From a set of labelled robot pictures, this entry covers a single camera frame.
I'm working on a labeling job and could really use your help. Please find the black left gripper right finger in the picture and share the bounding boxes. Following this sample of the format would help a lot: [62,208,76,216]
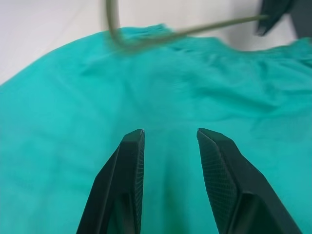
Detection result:
[196,127,303,234]

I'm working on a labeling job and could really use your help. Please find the wire clothes hanger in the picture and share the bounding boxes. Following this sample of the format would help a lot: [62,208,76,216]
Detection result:
[105,0,270,53]

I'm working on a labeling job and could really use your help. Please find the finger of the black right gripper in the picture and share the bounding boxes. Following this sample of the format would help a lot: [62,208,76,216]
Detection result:
[288,0,312,40]
[254,0,293,37]

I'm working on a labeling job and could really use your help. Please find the green shorts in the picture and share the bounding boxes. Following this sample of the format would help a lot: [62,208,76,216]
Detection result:
[0,23,312,234]

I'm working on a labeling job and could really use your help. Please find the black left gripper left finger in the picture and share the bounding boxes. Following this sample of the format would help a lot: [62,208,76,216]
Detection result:
[76,128,146,234]

